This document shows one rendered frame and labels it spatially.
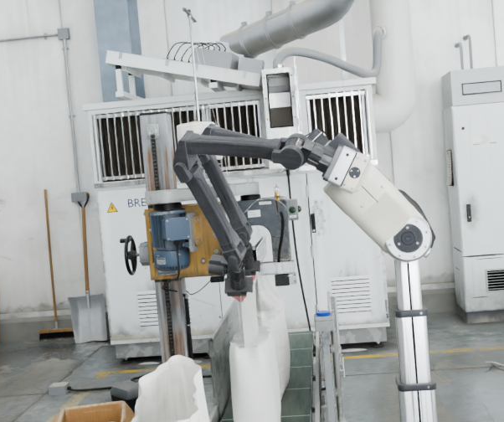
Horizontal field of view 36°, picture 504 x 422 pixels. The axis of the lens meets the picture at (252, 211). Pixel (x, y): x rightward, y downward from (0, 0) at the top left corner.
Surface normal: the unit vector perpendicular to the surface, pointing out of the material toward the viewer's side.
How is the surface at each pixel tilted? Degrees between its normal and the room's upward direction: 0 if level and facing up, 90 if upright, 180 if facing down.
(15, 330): 90
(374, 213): 115
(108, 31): 90
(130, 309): 90
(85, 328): 76
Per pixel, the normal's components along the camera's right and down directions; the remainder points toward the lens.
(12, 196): -0.08, 0.06
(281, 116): -0.12, -0.67
